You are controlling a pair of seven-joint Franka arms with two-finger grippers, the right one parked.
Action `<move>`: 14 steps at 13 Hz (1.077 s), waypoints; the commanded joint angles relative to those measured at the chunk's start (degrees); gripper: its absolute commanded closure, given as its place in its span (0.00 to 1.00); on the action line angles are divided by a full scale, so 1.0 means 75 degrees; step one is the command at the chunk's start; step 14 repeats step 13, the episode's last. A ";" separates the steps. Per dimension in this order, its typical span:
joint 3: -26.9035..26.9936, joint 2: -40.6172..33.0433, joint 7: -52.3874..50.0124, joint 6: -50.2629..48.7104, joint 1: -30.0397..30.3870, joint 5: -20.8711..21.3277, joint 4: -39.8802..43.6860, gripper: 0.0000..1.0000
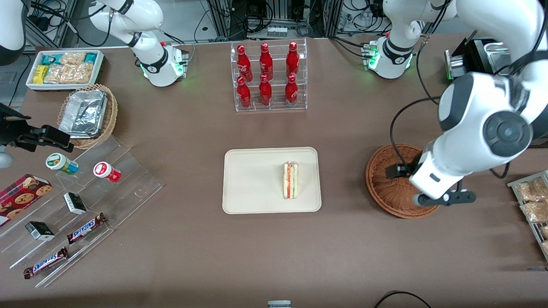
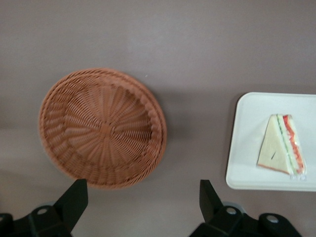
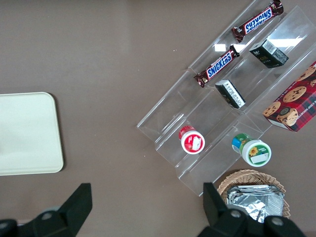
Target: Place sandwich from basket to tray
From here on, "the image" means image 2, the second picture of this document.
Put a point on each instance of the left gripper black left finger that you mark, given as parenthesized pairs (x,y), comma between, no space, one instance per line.
(61,212)

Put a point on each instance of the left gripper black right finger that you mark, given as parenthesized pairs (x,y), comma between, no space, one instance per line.
(222,222)

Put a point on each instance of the triangular sandwich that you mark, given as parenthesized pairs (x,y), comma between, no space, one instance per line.
(271,148)

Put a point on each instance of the beige rectangular serving tray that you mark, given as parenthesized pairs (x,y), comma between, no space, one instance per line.
(247,177)

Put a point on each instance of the round brown wicker basket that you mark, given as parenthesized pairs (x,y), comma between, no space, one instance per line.
(98,128)

